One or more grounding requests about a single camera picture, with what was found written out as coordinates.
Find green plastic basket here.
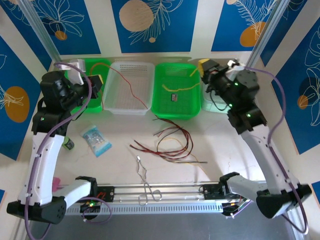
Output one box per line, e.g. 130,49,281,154
64,57,112,114

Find small green bottle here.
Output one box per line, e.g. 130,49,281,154
62,136,75,151

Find white plastic basket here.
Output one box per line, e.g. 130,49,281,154
102,61,156,116

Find green basket with sticker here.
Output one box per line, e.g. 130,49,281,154
151,62,202,120

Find blue plastic packet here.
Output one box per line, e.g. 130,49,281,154
80,124,113,158

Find small pink item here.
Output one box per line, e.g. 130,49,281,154
52,176,63,193

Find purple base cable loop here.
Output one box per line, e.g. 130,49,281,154
82,198,113,224
224,199,252,220

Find aluminium frame post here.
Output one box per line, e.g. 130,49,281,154
17,0,63,65
246,0,295,68

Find aluminium mounting rail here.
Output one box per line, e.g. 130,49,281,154
96,180,267,201

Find grey slotted cable duct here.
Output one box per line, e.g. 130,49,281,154
64,201,226,216

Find pale green zip case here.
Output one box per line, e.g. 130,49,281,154
201,81,235,113

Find black controller board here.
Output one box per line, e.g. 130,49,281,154
79,199,102,213
221,199,251,218

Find metal forceps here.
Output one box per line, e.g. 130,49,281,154
134,155,162,206

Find red and black wire pair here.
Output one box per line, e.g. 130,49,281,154
152,117,192,157

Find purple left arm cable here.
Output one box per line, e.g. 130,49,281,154
24,61,93,240

